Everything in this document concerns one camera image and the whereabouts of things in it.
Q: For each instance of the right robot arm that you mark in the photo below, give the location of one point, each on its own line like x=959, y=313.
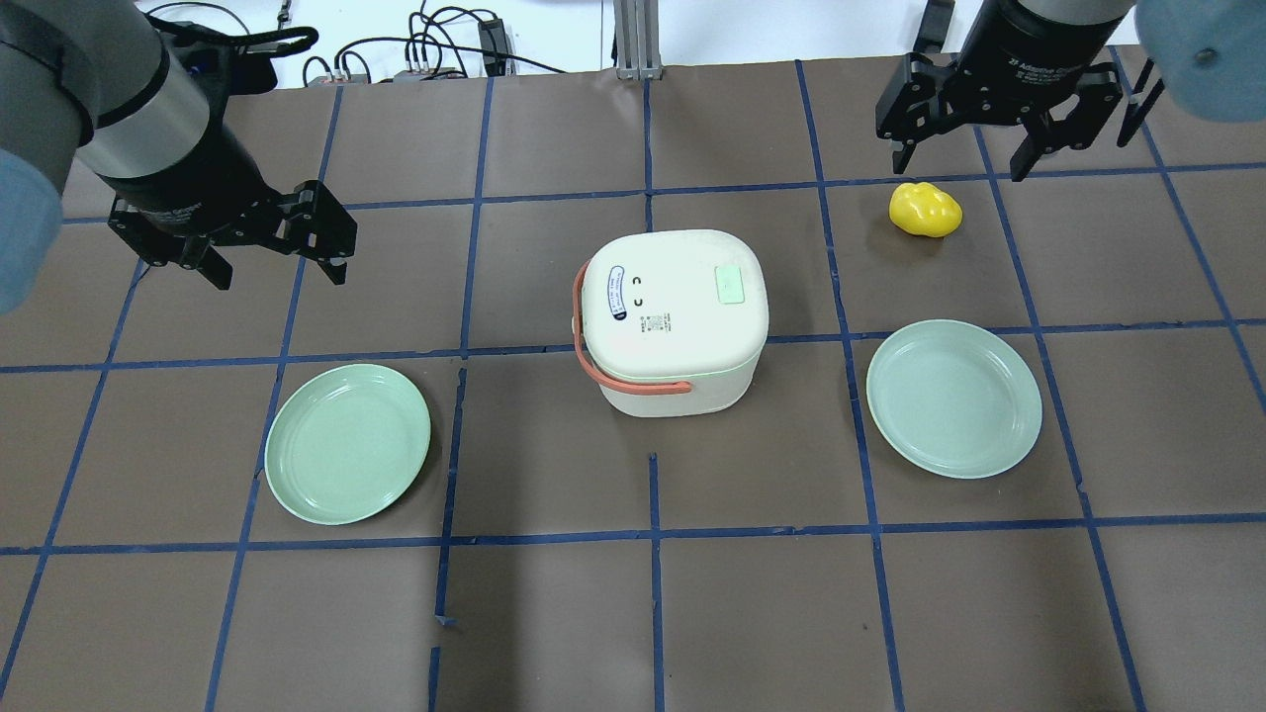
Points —
x=1206, y=55

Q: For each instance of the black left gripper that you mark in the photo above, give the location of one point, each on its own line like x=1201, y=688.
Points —
x=198, y=184

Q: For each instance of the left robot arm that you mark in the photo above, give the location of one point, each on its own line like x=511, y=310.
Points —
x=140, y=102

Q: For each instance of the yellow toy pepper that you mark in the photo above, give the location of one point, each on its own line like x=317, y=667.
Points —
x=923, y=210

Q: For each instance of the aluminium frame post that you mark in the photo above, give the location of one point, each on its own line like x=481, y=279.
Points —
x=637, y=40

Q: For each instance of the green plate near left arm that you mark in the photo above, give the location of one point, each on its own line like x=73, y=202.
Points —
x=347, y=444

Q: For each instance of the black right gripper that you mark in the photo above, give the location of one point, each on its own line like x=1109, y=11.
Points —
x=1029, y=54

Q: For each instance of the green plate near right arm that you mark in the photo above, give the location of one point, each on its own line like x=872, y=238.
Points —
x=954, y=399

